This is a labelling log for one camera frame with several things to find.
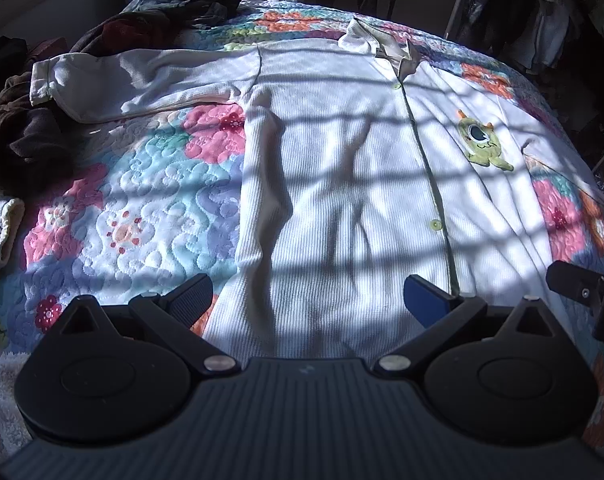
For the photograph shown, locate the white waffle-knit pajama top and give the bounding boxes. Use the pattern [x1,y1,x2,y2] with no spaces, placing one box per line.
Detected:
[30,20,592,360]

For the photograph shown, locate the dark brown garment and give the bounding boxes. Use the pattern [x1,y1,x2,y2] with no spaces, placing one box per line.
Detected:
[0,34,79,196]

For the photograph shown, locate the dark blue clothes pile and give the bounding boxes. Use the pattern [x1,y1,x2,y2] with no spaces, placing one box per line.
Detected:
[71,0,239,58]

